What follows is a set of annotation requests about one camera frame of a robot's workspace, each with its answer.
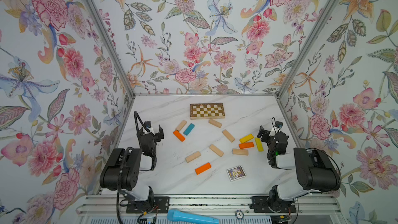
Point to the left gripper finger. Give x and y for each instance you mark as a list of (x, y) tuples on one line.
[(141, 132), (160, 134)]

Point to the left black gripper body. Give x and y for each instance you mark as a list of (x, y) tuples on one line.
[(148, 140)]

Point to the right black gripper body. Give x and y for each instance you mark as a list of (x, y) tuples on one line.
[(269, 135)]

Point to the orange block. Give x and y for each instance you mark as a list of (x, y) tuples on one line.
[(203, 168), (179, 135), (246, 145)]

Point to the natural block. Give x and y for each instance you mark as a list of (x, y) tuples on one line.
[(241, 152), (228, 135), (216, 150), (215, 123), (181, 125), (192, 157)]

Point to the teal wooden block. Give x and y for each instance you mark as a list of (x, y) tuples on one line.
[(188, 130)]

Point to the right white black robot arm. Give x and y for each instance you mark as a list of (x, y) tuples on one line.
[(314, 170)]

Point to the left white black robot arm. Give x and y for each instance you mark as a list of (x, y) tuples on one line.
[(123, 167)]

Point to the yellow-green block right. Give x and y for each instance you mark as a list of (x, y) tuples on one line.
[(259, 145)]

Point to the yellow block upper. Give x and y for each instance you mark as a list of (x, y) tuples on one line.
[(246, 138)]

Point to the playing card box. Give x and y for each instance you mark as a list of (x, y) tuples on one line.
[(236, 173)]

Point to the natural block below chessboard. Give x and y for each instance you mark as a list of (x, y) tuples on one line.
[(215, 123)]

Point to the orange block front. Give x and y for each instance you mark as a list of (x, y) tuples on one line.
[(203, 168)]

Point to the wooden chessboard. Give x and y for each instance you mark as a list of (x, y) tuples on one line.
[(207, 111)]

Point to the blue microphone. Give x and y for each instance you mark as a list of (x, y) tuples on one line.
[(178, 216)]

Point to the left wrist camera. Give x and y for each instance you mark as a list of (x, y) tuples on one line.
[(148, 127)]

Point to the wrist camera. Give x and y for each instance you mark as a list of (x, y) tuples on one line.
[(276, 127), (148, 127)]

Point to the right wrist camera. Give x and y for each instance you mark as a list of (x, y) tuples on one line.
[(276, 127)]

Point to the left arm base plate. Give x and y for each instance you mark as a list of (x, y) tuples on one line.
[(147, 205)]

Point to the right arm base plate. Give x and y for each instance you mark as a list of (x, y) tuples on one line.
[(261, 204)]

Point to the aluminium front rail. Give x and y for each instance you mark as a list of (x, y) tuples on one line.
[(216, 205)]

